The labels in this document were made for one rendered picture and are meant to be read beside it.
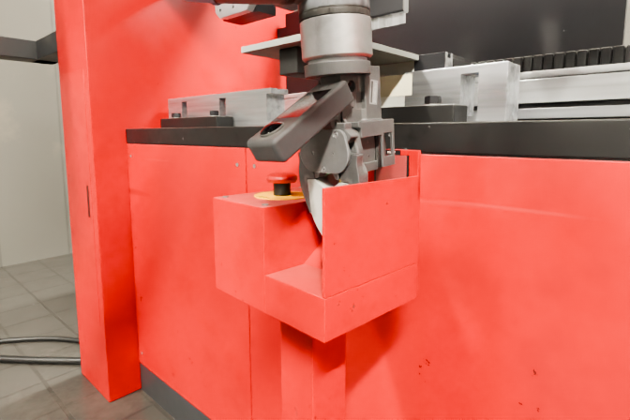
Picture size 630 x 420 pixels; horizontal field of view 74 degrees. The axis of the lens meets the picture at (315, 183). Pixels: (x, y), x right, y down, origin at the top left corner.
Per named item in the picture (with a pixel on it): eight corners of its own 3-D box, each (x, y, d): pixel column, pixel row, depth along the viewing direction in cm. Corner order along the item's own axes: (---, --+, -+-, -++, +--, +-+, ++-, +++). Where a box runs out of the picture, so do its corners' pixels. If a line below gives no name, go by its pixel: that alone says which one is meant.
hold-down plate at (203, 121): (160, 128, 128) (159, 118, 127) (176, 128, 132) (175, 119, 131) (217, 127, 108) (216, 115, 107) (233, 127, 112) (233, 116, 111)
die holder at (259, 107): (169, 128, 135) (167, 98, 134) (185, 128, 140) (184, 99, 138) (271, 127, 102) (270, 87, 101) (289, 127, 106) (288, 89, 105)
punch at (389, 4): (359, 31, 84) (359, -19, 83) (365, 32, 86) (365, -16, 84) (402, 22, 77) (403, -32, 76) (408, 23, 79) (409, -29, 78)
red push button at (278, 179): (260, 200, 53) (260, 172, 53) (284, 197, 56) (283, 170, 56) (279, 203, 51) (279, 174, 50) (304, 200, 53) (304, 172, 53)
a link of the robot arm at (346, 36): (337, 9, 38) (280, 26, 44) (339, 61, 39) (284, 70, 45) (385, 18, 44) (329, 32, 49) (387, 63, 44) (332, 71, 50)
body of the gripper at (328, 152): (397, 170, 47) (394, 61, 45) (347, 183, 41) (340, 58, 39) (347, 166, 53) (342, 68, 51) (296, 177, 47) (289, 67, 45)
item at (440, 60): (352, 79, 86) (352, 64, 85) (361, 81, 88) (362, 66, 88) (444, 68, 72) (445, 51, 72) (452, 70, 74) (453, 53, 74)
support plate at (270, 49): (241, 52, 68) (240, 47, 68) (341, 70, 87) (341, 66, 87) (323, 36, 56) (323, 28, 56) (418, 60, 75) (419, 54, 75)
